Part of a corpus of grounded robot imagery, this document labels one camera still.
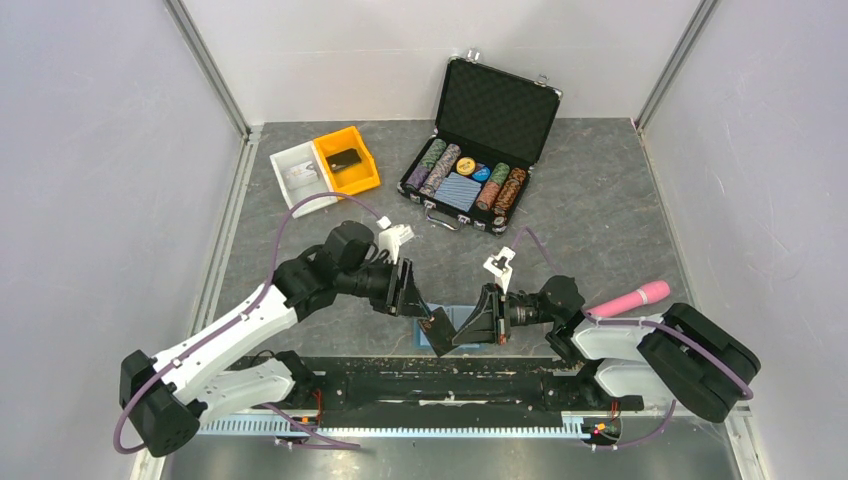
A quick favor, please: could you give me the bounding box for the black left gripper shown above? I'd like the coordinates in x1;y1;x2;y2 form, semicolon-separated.
337;255;432;320

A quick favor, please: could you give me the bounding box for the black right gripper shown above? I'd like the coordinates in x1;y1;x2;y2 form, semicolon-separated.
451;283;558;346

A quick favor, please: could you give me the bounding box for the blue card holder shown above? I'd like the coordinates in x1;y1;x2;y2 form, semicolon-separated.
413;303;474;349

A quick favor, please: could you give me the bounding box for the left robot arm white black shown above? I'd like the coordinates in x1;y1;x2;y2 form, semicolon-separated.
113;221;454;457

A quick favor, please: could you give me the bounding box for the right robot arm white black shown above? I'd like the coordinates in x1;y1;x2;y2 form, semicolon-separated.
449;275;761;423

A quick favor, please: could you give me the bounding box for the blue playing card deck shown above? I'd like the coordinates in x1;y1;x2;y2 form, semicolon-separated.
433;172;482;212

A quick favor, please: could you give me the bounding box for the black card in yellow bin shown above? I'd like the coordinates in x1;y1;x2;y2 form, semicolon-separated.
326;148;362;174

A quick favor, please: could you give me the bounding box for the silver card in white bin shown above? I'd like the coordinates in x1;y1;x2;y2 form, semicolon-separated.
283;161;321;191

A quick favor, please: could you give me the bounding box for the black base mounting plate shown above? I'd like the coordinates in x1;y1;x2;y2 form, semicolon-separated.
275;356;644;428

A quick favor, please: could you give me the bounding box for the purple poker chip stack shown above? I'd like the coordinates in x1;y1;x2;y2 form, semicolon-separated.
404;164;431;191

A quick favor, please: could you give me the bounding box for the red poker chip stack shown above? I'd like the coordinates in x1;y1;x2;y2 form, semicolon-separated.
475;181;502;211

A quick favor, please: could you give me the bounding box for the pink grey chip stack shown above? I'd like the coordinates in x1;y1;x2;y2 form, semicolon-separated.
419;144;461;196

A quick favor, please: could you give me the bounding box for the yellow dealer button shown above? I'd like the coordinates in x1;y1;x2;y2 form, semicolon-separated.
455;157;477;176

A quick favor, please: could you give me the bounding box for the blue round chip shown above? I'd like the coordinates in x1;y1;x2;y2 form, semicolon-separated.
471;164;491;182

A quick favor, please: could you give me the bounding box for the yellow plastic bin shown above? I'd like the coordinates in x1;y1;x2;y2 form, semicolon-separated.
313;126;381;195

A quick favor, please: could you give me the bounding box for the brown orange chip stack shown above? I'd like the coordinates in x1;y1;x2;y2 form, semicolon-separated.
492;168;528;216

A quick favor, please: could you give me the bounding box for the green red chip stack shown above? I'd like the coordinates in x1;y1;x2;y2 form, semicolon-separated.
488;162;511;186

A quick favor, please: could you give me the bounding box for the green poker chip stack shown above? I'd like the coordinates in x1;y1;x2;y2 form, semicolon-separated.
419;138;447;171

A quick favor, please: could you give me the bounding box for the white plastic bin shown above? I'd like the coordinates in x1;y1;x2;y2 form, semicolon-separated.
269;141;332;209

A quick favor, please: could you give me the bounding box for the pink cylindrical tube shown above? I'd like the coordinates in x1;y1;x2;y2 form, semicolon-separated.
588;280;671;317

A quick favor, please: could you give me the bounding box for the black poker chip case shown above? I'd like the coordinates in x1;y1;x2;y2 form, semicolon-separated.
397;56;562;236

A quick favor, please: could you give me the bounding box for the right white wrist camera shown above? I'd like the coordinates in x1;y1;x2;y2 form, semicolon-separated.
483;246;516;292

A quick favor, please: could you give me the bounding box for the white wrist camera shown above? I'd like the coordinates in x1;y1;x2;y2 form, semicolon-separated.
483;246;516;292
376;216;415;264

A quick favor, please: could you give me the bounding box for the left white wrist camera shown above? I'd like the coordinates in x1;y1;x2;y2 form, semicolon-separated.
376;216;415;264

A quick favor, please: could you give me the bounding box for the white slotted cable duct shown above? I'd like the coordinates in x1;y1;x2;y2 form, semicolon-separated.
198;413;590;440

